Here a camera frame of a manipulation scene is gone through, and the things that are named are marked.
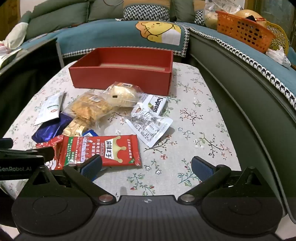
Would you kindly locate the small red snack packet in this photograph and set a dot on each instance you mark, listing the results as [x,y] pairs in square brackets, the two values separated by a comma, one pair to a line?
[57,141]

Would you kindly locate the yellow plastic basket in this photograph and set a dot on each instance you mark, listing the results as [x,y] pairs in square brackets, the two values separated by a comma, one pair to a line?
[281,37]

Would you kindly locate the large red snack packet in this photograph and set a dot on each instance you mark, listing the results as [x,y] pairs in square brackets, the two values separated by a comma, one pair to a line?
[111,148]

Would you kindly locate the white cloth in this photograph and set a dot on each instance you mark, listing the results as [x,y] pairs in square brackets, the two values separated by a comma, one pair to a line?
[16,34]

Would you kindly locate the light blue snack packet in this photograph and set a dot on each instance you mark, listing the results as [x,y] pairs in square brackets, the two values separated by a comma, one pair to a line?
[90,133]

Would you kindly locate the white and red plastic bag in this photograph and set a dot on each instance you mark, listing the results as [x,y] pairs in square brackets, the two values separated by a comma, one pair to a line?
[2,45]

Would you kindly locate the white box with green label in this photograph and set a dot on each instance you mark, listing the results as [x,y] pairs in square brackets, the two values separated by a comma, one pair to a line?
[156,104]

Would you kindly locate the large green cushion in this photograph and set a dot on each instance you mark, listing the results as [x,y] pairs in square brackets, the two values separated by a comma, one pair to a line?
[57,18]

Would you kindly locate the black glossy side table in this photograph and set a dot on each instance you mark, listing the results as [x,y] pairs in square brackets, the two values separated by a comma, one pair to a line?
[34,60]

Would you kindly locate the round bun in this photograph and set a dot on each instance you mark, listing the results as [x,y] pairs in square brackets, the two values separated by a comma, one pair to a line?
[122,95]

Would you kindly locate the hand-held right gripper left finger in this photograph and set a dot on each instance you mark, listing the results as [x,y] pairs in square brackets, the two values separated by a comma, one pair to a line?
[92,166]

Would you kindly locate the gold foil packet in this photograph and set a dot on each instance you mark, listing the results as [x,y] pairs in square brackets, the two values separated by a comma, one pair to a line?
[75,128]

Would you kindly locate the houndstooth cushion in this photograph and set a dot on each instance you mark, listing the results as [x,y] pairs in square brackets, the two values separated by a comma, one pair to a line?
[145,11]

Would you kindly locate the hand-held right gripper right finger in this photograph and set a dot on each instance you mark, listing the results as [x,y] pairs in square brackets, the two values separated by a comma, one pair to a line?
[202,168]

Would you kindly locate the crumpled white tissue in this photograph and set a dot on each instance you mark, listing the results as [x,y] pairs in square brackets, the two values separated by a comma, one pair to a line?
[277,55]

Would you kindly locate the tan round loaf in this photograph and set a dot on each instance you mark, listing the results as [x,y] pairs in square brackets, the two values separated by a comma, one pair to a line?
[246,13]

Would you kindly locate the crispy snack clear packet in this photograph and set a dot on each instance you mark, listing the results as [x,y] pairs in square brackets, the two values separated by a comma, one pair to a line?
[89,107]

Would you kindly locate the teal bear sofa cover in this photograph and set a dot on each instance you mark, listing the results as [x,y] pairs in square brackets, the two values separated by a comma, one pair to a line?
[111,34]

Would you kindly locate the orange plastic basket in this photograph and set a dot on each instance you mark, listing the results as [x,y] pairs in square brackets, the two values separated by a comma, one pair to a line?
[242,30]

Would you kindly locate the dark blue foil packet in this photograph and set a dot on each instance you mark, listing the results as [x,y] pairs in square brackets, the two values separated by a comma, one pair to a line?
[50,128]

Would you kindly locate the white tube-shaped packet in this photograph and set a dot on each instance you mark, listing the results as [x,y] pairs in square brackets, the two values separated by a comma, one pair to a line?
[49,109]

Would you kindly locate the white paper booklet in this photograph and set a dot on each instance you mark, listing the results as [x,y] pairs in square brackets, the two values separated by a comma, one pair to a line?
[9,58]

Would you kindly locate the white printed snack packet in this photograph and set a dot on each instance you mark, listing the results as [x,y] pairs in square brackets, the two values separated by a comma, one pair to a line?
[148,127]

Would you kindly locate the small green cushion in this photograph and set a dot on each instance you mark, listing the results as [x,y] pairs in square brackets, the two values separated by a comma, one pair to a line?
[106,9]

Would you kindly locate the clear bag with bread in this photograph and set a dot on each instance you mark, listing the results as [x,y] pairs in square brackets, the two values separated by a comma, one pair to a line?
[210,17]

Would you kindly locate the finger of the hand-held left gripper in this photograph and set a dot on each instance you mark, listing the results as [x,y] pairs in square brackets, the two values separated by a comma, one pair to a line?
[5,143]
[44,153]

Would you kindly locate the red cardboard box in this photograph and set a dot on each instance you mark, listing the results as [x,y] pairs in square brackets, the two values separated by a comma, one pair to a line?
[120,76]

